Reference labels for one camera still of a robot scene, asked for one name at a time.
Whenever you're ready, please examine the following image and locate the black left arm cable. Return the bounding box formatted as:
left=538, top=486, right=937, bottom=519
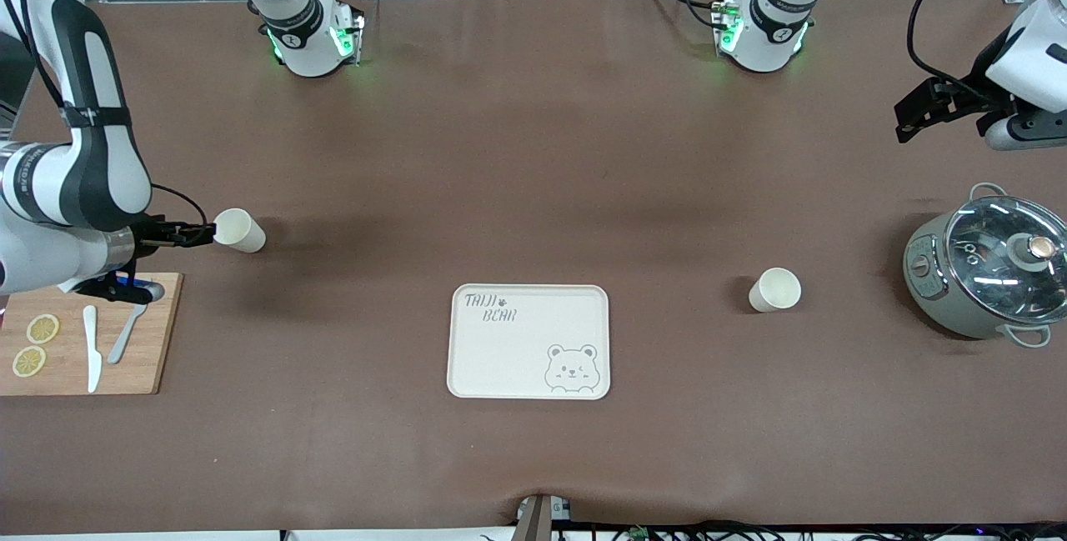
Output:
left=907, top=0, right=1014, bottom=102

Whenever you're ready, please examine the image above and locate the white plastic cup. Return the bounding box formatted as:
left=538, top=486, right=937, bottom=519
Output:
left=213, top=208, right=267, bottom=254
left=748, top=268, right=802, bottom=313

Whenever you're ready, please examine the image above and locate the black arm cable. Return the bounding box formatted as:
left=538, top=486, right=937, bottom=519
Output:
left=907, top=0, right=1014, bottom=102
left=0, top=0, right=209, bottom=227

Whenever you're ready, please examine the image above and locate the wooden cutting board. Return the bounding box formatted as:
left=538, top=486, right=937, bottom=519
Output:
left=0, top=273, right=184, bottom=397

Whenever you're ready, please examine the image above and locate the grey pot with glass lid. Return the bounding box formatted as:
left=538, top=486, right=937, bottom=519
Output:
left=903, top=183, right=1067, bottom=349

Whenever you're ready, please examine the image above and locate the white plastic knife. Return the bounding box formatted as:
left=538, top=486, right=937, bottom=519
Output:
left=82, top=305, right=103, bottom=393

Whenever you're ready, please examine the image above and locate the white bear print tray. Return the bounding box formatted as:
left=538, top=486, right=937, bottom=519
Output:
left=447, top=283, right=611, bottom=401

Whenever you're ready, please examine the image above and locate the brown table mat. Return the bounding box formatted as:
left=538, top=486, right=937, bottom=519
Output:
left=0, top=0, right=1067, bottom=533

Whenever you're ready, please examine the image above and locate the glass pot lid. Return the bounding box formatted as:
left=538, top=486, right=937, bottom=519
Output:
left=944, top=196, right=1067, bottom=305

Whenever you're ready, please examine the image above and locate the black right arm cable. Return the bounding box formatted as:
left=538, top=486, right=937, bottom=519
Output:
left=0, top=0, right=209, bottom=227

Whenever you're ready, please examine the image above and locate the grey bracket with brown post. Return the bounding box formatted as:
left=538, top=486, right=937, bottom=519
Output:
left=513, top=493, right=576, bottom=541

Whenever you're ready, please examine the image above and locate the grey plastic knife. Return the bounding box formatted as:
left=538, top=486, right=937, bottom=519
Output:
left=107, top=301, right=149, bottom=365

